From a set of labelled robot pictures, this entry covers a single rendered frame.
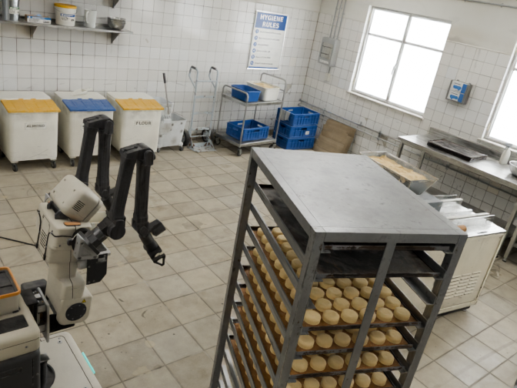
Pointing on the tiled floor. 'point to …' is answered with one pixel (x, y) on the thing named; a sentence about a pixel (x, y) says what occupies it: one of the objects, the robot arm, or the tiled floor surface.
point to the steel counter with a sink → (499, 174)
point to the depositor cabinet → (485, 249)
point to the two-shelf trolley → (245, 118)
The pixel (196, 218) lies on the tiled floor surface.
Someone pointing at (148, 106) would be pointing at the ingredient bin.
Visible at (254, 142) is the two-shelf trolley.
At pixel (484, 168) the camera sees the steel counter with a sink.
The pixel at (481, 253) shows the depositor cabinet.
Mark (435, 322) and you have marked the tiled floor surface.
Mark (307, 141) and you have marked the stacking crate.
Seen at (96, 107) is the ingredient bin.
